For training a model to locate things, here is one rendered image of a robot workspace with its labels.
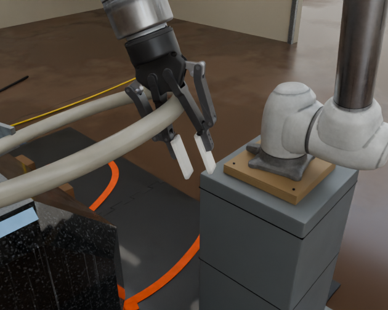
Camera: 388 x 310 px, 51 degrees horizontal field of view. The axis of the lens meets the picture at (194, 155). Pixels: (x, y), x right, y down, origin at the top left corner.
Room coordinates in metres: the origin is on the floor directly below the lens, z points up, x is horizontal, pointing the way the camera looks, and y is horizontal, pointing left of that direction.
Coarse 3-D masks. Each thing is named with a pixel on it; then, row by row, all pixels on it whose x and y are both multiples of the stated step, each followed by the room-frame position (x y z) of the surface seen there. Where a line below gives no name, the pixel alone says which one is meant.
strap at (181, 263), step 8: (112, 168) 2.39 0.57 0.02; (112, 176) 2.29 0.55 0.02; (112, 184) 2.20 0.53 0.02; (104, 192) 2.11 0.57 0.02; (96, 200) 2.02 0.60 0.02; (96, 208) 1.95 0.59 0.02; (192, 248) 1.60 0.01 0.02; (184, 256) 1.55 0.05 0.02; (192, 256) 1.55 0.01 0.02; (176, 264) 1.49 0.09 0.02; (184, 264) 1.49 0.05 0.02; (168, 272) 1.44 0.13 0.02; (176, 272) 1.44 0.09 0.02; (160, 280) 1.39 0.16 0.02; (168, 280) 1.39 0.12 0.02; (152, 288) 1.34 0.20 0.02; (136, 296) 1.29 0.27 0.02; (144, 296) 1.29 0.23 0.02
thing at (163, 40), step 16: (160, 32) 0.58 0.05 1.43; (128, 48) 0.58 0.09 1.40; (144, 48) 0.57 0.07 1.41; (160, 48) 0.57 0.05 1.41; (176, 48) 0.59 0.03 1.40; (144, 64) 0.59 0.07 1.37; (160, 64) 0.59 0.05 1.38; (176, 64) 0.58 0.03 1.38; (144, 80) 0.59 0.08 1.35; (160, 80) 0.59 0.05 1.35; (176, 80) 0.58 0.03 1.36
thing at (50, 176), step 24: (120, 96) 0.84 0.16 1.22; (168, 96) 0.73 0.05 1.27; (48, 120) 0.83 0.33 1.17; (72, 120) 0.84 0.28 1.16; (144, 120) 0.50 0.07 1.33; (168, 120) 0.53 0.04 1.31; (0, 144) 0.75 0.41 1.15; (96, 144) 0.45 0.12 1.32; (120, 144) 0.46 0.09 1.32; (48, 168) 0.42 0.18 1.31; (72, 168) 0.42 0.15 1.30; (96, 168) 0.43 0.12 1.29; (0, 192) 0.40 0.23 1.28; (24, 192) 0.40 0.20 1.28
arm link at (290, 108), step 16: (272, 96) 1.16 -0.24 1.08; (288, 96) 1.13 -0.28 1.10; (304, 96) 1.12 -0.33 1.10; (272, 112) 1.13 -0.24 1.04; (288, 112) 1.10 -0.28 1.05; (304, 112) 1.10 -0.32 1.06; (272, 128) 1.12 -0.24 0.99; (288, 128) 1.09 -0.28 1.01; (304, 128) 1.07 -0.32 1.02; (272, 144) 1.12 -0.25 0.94; (288, 144) 1.09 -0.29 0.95; (304, 144) 1.06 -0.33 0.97
